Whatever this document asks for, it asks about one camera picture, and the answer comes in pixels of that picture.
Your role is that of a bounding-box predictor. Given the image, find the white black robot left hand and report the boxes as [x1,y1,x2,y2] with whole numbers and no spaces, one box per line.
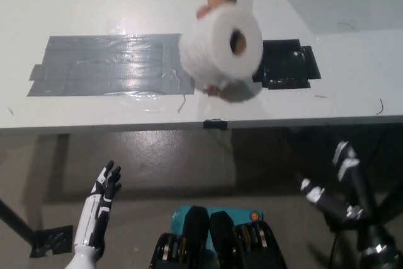
[64,159,123,269]

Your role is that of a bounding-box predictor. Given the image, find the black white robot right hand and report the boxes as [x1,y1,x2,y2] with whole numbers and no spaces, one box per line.
[297,140,380,231]

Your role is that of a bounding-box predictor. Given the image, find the person's bare hand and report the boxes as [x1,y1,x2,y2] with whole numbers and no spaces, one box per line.
[196,3,223,97]

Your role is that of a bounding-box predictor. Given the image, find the white toilet paper roll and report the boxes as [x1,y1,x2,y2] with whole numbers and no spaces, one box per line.
[179,1,264,92]

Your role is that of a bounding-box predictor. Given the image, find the black robot torso blocks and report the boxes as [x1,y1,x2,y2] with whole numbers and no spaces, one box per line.
[150,205,288,269]

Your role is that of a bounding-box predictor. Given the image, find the black floor tape patch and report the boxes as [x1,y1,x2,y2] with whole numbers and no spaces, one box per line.
[29,224,75,258]

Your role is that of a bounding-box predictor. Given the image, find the black tape square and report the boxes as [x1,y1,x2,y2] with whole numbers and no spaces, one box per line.
[251,39,322,91]

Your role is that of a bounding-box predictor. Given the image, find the small black tape strip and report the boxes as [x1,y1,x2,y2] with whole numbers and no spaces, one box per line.
[203,118,229,131]

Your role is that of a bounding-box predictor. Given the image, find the teal box on torso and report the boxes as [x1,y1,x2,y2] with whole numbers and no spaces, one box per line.
[169,204,264,253]

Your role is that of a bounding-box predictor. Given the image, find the black cable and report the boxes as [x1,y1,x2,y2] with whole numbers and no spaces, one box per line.
[329,229,341,269]

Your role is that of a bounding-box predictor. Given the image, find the grey duct tape patch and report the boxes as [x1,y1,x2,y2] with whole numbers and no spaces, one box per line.
[26,32,196,98]

